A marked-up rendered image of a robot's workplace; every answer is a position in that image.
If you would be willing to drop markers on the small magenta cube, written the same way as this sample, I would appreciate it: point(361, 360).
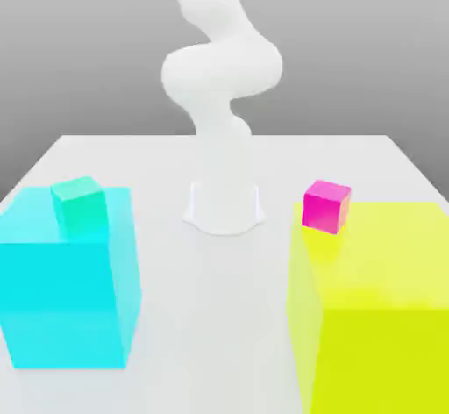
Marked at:
point(322, 207)

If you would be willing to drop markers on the small green cube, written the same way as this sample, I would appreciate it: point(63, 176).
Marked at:
point(79, 207)

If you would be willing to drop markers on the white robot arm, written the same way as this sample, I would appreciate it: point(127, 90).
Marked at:
point(221, 70)

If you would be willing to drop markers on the large cyan box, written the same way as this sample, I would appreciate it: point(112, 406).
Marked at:
point(56, 298)

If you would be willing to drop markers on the large yellow box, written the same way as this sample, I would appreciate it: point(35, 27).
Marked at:
point(379, 315)

